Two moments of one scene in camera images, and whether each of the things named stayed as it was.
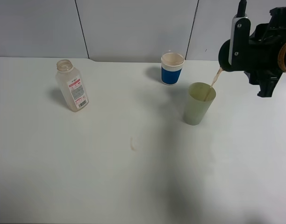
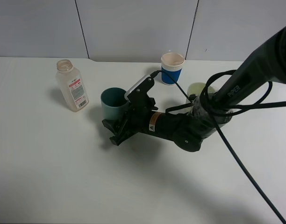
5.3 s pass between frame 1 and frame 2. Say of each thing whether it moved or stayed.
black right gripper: moved
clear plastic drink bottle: stayed
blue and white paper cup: stayed
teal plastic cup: moved
